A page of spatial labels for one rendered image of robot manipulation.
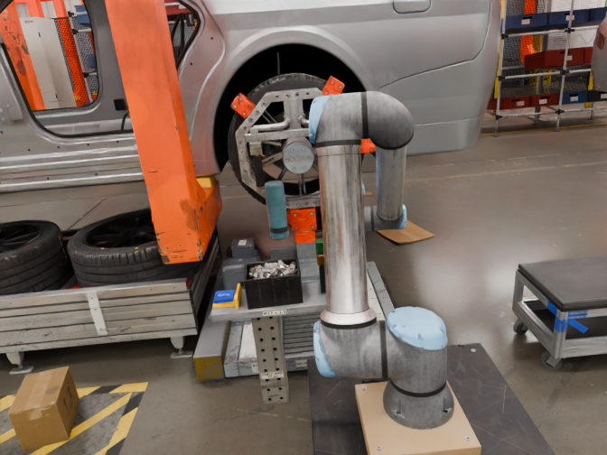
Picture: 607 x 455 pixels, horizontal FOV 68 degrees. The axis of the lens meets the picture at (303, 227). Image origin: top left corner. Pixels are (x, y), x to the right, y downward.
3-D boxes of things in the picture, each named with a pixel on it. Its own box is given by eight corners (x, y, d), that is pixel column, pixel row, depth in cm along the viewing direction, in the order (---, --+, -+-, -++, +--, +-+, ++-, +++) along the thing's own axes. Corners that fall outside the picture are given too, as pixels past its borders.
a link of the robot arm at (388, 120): (415, 76, 109) (404, 208, 169) (362, 81, 111) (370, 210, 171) (418, 114, 104) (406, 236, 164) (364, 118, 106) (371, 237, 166)
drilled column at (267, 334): (288, 385, 186) (277, 296, 171) (288, 402, 177) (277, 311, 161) (264, 387, 186) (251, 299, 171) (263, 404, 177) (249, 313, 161)
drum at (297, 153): (312, 162, 214) (311, 133, 209) (316, 173, 194) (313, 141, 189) (284, 165, 214) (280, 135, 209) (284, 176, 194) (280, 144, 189)
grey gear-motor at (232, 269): (269, 283, 252) (262, 226, 239) (267, 326, 213) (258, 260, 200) (238, 286, 252) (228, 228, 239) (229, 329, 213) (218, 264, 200)
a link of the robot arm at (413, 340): (452, 394, 113) (452, 333, 107) (382, 393, 116) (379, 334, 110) (442, 356, 127) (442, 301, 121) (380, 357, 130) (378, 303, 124)
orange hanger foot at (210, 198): (223, 207, 246) (213, 143, 233) (209, 246, 197) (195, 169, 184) (193, 209, 246) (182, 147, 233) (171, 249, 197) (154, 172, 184)
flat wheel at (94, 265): (200, 235, 278) (193, 199, 270) (217, 280, 220) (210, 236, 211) (86, 258, 260) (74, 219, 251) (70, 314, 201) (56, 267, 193)
